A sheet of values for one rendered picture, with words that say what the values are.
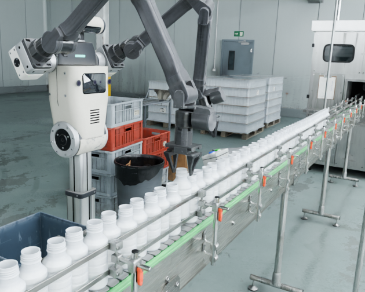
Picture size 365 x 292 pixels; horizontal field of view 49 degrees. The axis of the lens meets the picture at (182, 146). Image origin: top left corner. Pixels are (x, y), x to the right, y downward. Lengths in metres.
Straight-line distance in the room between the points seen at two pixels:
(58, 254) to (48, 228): 0.75
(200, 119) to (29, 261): 0.62
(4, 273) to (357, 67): 5.43
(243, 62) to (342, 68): 6.52
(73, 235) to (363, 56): 5.28
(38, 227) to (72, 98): 0.52
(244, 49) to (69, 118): 10.59
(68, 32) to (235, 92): 6.64
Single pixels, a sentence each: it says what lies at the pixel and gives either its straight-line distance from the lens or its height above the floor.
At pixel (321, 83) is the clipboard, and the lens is 5.93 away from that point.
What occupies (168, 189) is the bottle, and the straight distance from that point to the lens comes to 1.24.
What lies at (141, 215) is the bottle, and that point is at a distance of 1.11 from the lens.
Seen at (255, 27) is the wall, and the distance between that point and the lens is 12.10.
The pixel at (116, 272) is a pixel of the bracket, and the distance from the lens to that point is 1.01.
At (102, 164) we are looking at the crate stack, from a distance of 3.85.
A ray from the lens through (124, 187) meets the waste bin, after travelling 3.49.
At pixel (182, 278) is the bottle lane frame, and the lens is 1.35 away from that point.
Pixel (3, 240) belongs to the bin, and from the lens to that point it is 1.57.
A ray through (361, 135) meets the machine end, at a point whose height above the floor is 0.60.
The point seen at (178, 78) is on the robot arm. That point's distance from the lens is 1.22.
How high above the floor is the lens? 1.55
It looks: 13 degrees down
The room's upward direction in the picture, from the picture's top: 2 degrees clockwise
